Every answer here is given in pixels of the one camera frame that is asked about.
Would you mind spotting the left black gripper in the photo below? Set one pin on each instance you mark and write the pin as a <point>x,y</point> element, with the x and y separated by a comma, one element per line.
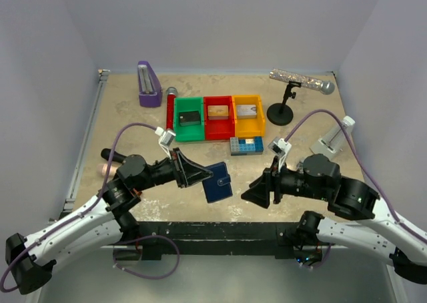
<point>187,172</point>

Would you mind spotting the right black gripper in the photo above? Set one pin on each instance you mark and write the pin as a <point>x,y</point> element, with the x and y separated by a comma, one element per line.
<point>258,191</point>

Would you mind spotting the navy blue card holder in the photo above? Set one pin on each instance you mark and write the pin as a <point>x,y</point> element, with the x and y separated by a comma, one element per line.
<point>218,187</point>

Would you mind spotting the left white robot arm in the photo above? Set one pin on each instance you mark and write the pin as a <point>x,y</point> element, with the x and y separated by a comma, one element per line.
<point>31,259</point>

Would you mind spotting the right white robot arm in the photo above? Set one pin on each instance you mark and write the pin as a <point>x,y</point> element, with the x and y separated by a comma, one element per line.
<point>377,233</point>

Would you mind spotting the black credit card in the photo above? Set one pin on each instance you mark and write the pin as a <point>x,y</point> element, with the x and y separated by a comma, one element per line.
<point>189,118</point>

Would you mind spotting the gold credit card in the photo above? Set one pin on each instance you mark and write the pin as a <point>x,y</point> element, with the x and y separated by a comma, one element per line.
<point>218,112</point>

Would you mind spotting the silver credit card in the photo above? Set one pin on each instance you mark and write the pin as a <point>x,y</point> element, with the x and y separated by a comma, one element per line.
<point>246,111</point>

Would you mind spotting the blue grey lego block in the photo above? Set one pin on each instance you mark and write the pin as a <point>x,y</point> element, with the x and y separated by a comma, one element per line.
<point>246,146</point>

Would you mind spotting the red plastic bin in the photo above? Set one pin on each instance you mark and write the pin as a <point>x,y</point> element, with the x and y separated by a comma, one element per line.
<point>219,129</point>

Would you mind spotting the green plastic bin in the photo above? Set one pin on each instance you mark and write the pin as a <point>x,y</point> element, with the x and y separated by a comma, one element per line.
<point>188,133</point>

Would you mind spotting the yellow plastic bin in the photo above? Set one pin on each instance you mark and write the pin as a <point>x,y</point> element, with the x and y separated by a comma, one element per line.
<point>247,128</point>

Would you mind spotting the black microphone stand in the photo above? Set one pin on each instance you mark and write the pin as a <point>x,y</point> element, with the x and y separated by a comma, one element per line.
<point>280,113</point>

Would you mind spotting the white metronome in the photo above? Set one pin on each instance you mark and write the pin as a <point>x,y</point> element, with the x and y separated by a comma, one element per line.
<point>330,144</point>

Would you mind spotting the black microphone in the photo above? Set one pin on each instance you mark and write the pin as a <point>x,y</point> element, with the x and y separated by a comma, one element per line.
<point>116,157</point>

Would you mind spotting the red microphone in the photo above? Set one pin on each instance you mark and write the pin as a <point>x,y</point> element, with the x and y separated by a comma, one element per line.
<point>171,96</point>

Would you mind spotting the pink microphone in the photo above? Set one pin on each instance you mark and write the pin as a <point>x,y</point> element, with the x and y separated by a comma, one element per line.
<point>102,170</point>

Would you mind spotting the purple metronome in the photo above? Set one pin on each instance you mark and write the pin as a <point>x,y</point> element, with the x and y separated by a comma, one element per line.
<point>150,91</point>

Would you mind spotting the glitter silver microphone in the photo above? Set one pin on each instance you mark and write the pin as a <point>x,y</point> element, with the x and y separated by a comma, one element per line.
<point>324,87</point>

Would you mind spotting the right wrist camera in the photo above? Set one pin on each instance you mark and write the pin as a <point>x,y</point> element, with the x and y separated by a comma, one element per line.
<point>281,148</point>

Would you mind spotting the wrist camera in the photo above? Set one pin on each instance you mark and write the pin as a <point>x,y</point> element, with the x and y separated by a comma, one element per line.
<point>281,148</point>
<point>166,137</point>

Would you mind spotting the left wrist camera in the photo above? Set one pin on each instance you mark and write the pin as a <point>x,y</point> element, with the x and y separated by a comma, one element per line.
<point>166,137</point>

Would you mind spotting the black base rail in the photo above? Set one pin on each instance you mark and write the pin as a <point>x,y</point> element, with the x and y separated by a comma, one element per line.
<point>277,239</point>

